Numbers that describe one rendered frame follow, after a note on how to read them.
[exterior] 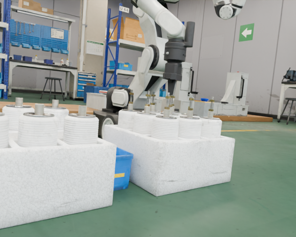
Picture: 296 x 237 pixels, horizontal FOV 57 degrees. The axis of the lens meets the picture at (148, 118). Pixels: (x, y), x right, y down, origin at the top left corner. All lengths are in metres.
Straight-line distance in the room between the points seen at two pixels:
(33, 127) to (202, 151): 0.58
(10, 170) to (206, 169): 0.67
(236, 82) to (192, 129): 3.83
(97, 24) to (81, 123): 6.99
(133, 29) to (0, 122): 5.92
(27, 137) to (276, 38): 6.46
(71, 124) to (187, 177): 0.46
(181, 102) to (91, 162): 3.06
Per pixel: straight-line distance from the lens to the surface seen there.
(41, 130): 0.71
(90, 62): 7.50
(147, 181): 0.94
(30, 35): 6.95
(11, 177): 0.69
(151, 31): 1.64
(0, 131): 0.70
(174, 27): 1.10
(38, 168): 0.70
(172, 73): 1.08
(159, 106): 3.50
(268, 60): 6.85
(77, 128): 0.75
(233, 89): 4.78
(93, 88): 5.55
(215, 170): 1.10
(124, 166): 0.93
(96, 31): 7.64
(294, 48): 6.61
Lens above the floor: 0.33
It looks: 5 degrees down
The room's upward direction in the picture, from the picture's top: 5 degrees clockwise
